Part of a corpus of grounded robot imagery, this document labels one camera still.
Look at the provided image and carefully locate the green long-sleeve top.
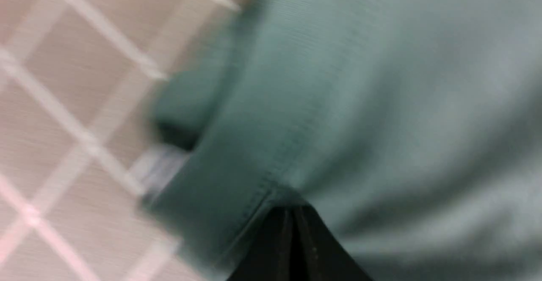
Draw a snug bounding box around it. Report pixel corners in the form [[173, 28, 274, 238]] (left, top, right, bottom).
[[143, 0, 541, 281]]

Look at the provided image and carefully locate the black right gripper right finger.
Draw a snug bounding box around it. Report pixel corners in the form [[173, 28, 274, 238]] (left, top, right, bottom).
[[292, 206, 371, 281]]

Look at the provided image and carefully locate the beige checkered tablecloth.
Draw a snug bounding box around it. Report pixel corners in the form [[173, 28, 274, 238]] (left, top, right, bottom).
[[0, 0, 236, 281]]

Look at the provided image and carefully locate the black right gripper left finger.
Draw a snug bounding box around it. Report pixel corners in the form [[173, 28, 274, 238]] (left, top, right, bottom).
[[228, 207, 293, 281]]

